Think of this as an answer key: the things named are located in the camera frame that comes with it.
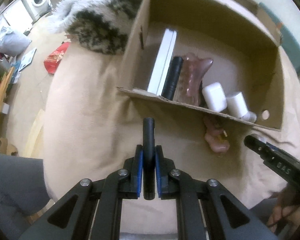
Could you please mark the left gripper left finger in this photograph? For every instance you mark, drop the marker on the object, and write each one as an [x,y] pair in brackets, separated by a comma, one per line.
[91,209]

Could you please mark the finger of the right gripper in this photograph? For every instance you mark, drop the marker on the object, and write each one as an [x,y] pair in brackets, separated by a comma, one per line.
[258,146]
[272,146]

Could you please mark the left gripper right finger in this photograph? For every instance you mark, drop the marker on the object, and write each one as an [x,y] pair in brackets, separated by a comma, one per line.
[205,209]

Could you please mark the small white bottle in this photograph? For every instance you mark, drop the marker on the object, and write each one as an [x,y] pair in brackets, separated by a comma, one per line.
[249,117]

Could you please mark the pink cloud-shaped case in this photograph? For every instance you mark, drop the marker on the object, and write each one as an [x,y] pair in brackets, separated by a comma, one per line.
[215,135]

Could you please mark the white wall charger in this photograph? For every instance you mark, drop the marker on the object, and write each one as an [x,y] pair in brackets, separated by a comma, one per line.
[236,104]

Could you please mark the white earbuds case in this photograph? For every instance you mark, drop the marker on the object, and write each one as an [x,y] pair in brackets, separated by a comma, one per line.
[215,97]

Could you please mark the pink translucent glass vase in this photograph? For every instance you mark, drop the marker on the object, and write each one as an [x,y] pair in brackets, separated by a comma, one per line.
[188,88]

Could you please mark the white remote control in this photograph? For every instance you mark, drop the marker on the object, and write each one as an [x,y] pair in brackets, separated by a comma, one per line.
[162,62]

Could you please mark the person's right hand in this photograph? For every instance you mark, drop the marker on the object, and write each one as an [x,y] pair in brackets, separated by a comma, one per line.
[285,210]

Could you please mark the teal cushion with orange stripe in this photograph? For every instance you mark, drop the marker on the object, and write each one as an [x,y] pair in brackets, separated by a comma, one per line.
[288,41]

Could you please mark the open cardboard box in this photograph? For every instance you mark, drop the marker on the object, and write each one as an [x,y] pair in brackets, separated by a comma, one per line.
[244,46]

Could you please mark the red plastic bag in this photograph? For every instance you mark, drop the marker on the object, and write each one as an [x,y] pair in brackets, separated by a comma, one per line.
[53,60]

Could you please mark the white bathroom scale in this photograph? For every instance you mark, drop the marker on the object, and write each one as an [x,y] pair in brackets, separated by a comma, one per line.
[27,59]

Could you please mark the grey laundry bag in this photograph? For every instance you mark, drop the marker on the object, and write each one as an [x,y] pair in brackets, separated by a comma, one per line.
[13,43]

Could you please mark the black white shaggy blanket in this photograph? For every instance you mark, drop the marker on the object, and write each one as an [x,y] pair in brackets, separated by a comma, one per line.
[102,26]

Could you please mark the white kitchen cabinet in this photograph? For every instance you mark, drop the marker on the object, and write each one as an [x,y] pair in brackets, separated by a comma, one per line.
[16,17]

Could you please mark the white washing machine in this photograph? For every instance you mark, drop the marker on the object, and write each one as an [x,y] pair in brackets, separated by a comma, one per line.
[37,8]

